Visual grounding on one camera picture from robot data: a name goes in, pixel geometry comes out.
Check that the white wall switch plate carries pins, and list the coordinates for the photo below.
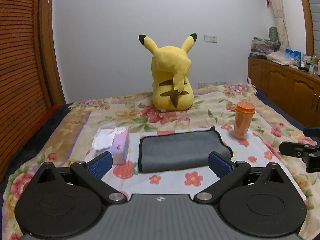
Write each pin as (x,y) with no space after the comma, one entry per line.
(210,39)

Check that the wooden sideboard cabinet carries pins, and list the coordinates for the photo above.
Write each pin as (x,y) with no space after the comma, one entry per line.
(294,91)

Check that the purple and grey towel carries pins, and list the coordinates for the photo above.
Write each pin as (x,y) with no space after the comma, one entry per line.
(180,151)

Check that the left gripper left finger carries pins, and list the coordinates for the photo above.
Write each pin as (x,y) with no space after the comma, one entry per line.
(89,175)

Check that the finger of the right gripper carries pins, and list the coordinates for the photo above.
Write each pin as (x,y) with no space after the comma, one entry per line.
(311,132)
(309,154)

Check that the yellow Pikachu plush toy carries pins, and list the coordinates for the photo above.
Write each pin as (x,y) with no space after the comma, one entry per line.
(170,69)

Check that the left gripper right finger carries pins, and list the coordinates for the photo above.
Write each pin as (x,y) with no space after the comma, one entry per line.
(230,176)

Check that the stack of books and papers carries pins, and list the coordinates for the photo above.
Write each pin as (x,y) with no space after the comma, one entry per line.
(260,47)

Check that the floral bed sheet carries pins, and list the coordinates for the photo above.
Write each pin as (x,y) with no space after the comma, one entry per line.
(68,135)

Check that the wall socket strip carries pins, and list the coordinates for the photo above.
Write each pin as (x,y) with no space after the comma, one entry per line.
(208,84)

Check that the orange plastic cup with lid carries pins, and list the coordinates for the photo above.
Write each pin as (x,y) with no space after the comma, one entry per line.
(243,116)

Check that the tissue box with tissue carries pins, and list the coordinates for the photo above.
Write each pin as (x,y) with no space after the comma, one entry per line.
(113,139)

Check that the beige tied curtain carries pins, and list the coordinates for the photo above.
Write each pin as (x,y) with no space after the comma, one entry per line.
(279,19)

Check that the small bottles on cabinet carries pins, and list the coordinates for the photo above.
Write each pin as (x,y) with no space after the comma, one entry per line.
(309,64)

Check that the blue picture card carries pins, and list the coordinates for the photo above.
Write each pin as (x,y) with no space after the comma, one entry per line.
(295,57)

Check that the wooden slatted headboard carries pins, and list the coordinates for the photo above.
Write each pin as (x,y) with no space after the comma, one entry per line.
(31,90)

